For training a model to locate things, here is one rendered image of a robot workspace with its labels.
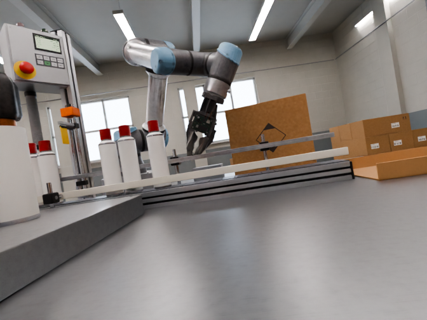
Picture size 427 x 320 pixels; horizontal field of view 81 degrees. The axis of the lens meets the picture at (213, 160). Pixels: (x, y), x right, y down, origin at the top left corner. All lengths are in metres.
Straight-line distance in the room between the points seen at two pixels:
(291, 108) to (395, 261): 0.75
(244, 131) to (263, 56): 6.10
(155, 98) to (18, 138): 0.73
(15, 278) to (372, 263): 0.36
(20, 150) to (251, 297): 0.52
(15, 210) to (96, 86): 6.48
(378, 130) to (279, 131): 3.32
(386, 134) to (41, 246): 4.17
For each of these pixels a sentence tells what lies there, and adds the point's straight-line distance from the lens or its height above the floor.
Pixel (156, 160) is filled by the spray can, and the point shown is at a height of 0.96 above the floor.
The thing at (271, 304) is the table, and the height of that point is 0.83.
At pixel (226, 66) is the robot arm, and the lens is 0.76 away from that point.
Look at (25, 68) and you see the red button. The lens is 1.03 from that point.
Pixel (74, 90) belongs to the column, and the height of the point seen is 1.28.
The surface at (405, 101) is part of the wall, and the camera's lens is 5.94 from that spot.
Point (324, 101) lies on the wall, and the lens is 7.23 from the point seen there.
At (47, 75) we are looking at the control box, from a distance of 1.07.
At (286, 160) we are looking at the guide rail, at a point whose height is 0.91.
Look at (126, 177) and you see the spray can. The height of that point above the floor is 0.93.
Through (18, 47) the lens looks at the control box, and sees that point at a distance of 1.08.
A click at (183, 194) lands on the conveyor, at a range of 0.71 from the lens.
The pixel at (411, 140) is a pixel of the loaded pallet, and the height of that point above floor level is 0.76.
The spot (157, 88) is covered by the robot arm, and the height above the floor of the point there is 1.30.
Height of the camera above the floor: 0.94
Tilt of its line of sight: level
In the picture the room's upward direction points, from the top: 9 degrees counter-clockwise
